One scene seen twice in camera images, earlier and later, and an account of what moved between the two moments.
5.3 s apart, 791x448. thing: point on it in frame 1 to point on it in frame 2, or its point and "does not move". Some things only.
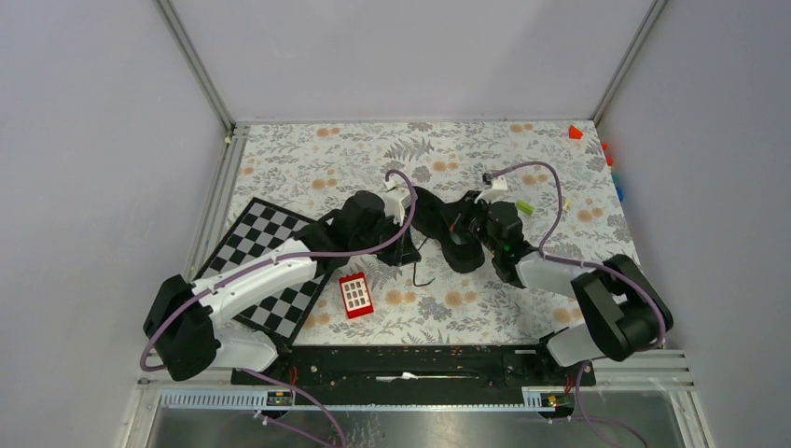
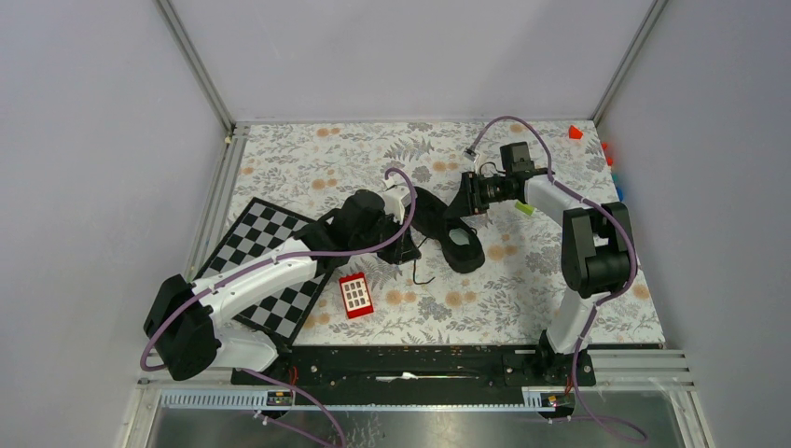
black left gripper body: [385, 230] does not move
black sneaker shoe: [451, 224] does not move
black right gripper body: [478, 211] to [478, 189]
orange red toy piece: [608, 159] does not move
